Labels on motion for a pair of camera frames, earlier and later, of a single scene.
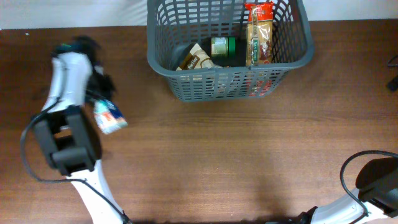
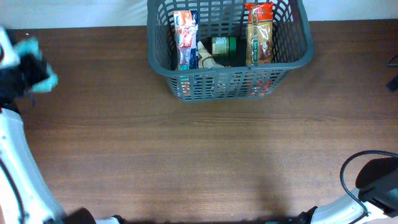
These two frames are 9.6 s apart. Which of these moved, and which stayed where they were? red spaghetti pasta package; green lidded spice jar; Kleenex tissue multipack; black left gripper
Moved: black left gripper; Kleenex tissue multipack
Stayed: green lidded spice jar; red spaghetti pasta package
